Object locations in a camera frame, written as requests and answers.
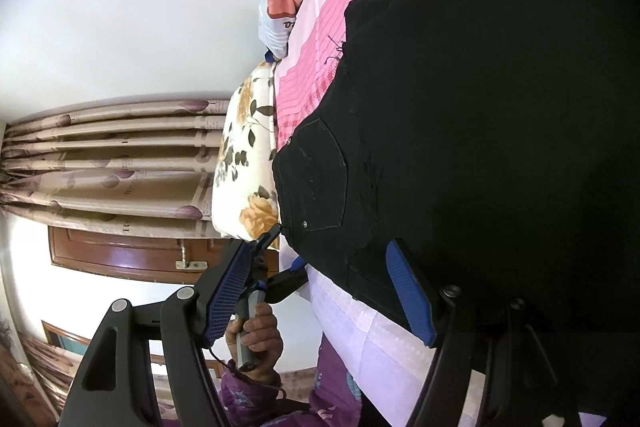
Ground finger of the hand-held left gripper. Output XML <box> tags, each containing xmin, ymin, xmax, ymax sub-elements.
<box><xmin>256</xmin><ymin>223</ymin><xmax>284</xmax><ymax>254</ymax></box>
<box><xmin>264</xmin><ymin>257</ymin><xmax>307</xmax><ymax>306</ymax></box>

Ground pink checked bedsheet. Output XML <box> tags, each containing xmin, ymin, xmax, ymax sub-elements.
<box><xmin>272</xmin><ymin>0</ymin><xmax>501</xmax><ymax>427</ymax></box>

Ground black cable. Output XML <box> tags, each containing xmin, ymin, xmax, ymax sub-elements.
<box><xmin>206</xmin><ymin>344</ymin><xmax>288</xmax><ymax>405</ymax></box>

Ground person's left forearm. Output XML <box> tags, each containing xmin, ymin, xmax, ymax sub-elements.
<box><xmin>220</xmin><ymin>367</ymin><xmax>313</xmax><ymax>427</ymax></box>

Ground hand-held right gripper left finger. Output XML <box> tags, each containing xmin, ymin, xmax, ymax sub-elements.
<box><xmin>57</xmin><ymin>239</ymin><xmax>253</xmax><ymax>427</ymax></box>

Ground person's purple patterned garment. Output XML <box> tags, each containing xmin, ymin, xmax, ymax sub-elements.
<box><xmin>307</xmin><ymin>336</ymin><xmax>366</xmax><ymax>427</ymax></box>

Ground floral pillow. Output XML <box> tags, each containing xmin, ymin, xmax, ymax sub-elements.
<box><xmin>212</xmin><ymin>61</ymin><xmax>281</xmax><ymax>242</ymax></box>

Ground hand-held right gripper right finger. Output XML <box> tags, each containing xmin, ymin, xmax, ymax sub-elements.
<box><xmin>385</xmin><ymin>238</ymin><xmax>583</xmax><ymax>427</ymax></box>

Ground black pants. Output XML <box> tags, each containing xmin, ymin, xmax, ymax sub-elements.
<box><xmin>272</xmin><ymin>0</ymin><xmax>640</xmax><ymax>343</ymax></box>

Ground beige patterned curtain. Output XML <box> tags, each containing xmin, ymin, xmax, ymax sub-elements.
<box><xmin>0</xmin><ymin>98</ymin><xmax>236</xmax><ymax>238</ymax></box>

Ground brown wooden door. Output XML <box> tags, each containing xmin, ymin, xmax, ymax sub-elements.
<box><xmin>48</xmin><ymin>226</ymin><xmax>281</xmax><ymax>284</ymax></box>

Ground person's left hand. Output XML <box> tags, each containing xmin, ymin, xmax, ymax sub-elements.
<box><xmin>225</xmin><ymin>302</ymin><xmax>284</xmax><ymax>386</ymax></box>

